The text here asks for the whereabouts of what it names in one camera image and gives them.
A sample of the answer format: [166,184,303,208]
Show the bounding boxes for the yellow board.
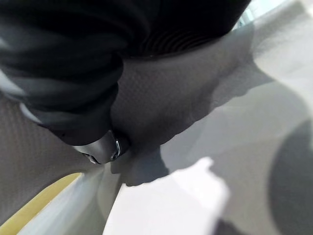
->
[16,172,83,235]

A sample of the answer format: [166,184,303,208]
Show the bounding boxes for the right robot hand black cloth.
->
[0,0,253,165]

